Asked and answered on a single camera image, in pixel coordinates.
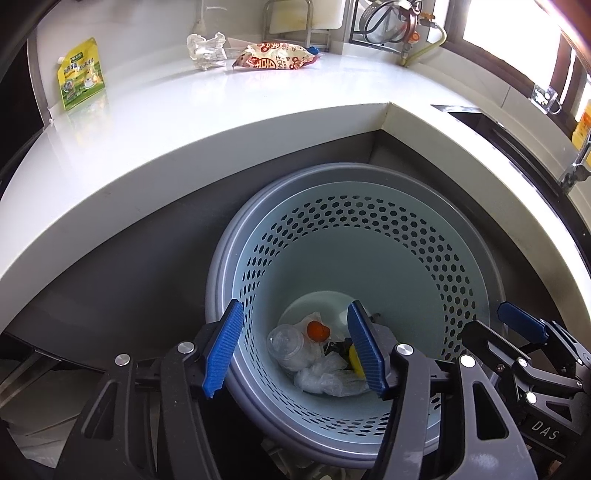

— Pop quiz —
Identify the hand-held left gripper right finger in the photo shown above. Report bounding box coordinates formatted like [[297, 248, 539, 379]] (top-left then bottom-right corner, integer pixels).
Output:
[[346, 300, 539, 480]]

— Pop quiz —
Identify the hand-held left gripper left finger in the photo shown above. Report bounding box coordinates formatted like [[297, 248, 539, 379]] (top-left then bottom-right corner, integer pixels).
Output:
[[69, 299, 245, 480]]

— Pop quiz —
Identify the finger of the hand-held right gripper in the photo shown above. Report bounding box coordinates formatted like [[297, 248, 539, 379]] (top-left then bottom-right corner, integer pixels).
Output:
[[461, 320, 589, 398], [497, 301, 591, 372]]

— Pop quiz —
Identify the yellow packet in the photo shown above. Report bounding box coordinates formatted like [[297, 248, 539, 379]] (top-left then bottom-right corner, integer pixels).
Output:
[[348, 344, 368, 378]]

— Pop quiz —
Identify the black cloth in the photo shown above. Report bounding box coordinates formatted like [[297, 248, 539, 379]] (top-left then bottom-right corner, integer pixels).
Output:
[[324, 338, 355, 360]]

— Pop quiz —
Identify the clear plastic bag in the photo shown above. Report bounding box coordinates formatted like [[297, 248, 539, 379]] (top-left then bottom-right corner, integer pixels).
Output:
[[294, 354, 371, 398]]

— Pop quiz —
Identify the clear plastic cup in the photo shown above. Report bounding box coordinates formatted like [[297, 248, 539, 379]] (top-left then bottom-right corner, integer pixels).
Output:
[[267, 323, 325, 372]]

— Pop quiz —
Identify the perforated grey-blue waste basket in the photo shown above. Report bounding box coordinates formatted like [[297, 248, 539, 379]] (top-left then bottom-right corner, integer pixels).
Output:
[[204, 162, 508, 464]]

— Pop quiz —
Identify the steel faucet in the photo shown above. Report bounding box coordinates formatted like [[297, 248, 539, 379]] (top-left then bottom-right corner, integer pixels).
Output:
[[560, 137, 591, 191]]

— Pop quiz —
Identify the steel sink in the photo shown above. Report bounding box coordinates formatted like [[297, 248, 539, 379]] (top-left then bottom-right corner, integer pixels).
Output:
[[431, 104, 591, 243]]

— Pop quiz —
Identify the yellow bottle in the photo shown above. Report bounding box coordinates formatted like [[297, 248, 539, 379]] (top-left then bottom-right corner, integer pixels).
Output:
[[571, 114, 591, 168]]

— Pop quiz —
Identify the window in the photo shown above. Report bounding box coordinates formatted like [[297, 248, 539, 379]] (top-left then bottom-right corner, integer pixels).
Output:
[[455, 0, 591, 95]]

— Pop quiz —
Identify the red patterned snack packet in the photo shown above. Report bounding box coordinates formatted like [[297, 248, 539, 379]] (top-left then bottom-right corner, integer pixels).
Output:
[[231, 41, 321, 71]]

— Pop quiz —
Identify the small crumpled white wrapper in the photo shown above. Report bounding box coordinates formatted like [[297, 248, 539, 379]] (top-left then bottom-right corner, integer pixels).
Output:
[[187, 32, 228, 71]]

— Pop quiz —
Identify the yellow-green spouted pouch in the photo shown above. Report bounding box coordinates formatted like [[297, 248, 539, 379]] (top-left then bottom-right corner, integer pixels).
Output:
[[56, 37, 108, 112]]

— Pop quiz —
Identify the steel cutting board stand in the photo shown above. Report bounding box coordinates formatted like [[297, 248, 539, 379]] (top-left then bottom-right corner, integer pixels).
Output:
[[262, 0, 332, 52]]

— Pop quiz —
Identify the steel pot lid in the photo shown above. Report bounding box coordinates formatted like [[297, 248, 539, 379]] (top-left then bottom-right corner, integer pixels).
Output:
[[364, 0, 417, 34]]

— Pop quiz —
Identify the white cutting board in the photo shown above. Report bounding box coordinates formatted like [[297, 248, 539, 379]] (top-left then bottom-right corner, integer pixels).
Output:
[[267, 0, 345, 36]]

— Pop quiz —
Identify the clear window latch bracket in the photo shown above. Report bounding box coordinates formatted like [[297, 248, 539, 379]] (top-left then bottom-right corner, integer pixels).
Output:
[[530, 84, 562, 114]]

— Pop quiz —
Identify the yellow gas hose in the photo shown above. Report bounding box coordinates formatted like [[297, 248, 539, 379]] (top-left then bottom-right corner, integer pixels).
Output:
[[401, 13, 448, 68]]

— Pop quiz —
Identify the black wire rack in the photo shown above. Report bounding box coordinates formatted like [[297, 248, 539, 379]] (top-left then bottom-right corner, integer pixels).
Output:
[[348, 0, 420, 45]]

